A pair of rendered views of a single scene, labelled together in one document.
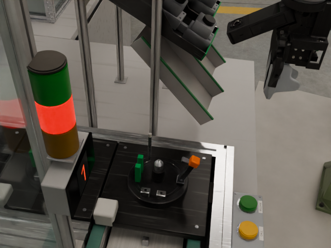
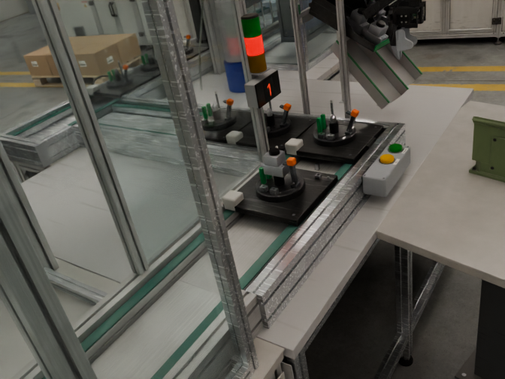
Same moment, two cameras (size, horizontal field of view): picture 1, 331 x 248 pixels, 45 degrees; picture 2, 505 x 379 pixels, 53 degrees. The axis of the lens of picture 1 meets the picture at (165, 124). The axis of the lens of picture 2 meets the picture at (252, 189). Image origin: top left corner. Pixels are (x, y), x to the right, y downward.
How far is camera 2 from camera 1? 0.99 m
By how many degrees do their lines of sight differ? 29
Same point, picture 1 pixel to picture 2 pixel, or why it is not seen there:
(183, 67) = (376, 70)
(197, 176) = (364, 134)
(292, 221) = (443, 177)
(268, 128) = (458, 128)
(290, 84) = (406, 43)
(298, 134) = not seen: hidden behind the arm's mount
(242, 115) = (439, 120)
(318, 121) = not seen: outside the picture
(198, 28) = (372, 29)
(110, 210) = (295, 143)
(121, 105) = (338, 114)
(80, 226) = not seen: hidden behind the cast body
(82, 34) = (297, 40)
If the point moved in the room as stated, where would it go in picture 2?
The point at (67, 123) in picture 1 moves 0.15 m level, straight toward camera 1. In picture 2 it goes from (258, 50) to (249, 67)
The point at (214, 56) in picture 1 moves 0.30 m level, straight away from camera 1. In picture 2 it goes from (412, 69) to (438, 44)
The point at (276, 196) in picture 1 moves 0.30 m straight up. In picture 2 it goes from (438, 164) to (440, 74)
